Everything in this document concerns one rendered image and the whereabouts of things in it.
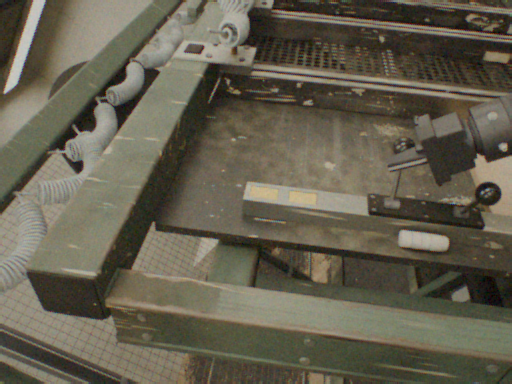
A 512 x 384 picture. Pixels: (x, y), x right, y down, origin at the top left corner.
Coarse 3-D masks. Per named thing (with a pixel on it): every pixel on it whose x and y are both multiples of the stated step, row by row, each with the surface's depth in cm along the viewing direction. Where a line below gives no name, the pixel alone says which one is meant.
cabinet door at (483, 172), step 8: (480, 160) 93; (496, 160) 93; (504, 160) 94; (472, 168) 92; (480, 168) 91; (488, 168) 91; (496, 168) 91; (504, 168) 92; (472, 176) 91; (480, 176) 89; (488, 176) 89; (496, 176) 89; (504, 176) 89; (504, 184) 87; (504, 192) 85; (504, 200) 83; (488, 208) 82; (496, 208) 81; (504, 208) 81
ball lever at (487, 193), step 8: (480, 184) 65; (488, 184) 64; (496, 184) 64; (480, 192) 64; (488, 192) 63; (496, 192) 63; (480, 200) 65; (488, 200) 64; (496, 200) 64; (456, 208) 74; (464, 208) 72; (456, 216) 74; (464, 216) 74
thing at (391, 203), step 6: (402, 138) 71; (408, 138) 71; (396, 144) 71; (402, 144) 70; (408, 144) 70; (414, 144) 70; (396, 150) 71; (402, 150) 70; (396, 174) 73; (396, 180) 73; (396, 186) 74; (396, 192) 74; (384, 198) 76; (390, 198) 75; (384, 204) 75; (390, 204) 75; (396, 204) 75
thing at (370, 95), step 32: (224, 0) 98; (224, 64) 106; (224, 96) 111; (256, 96) 110; (288, 96) 109; (320, 96) 107; (352, 96) 106; (384, 96) 105; (416, 96) 104; (448, 96) 103; (480, 96) 106
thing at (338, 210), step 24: (288, 192) 78; (312, 192) 78; (264, 216) 78; (288, 216) 77; (312, 216) 77; (336, 216) 76; (360, 216) 75; (504, 216) 77; (456, 240) 76; (480, 240) 75; (504, 240) 74
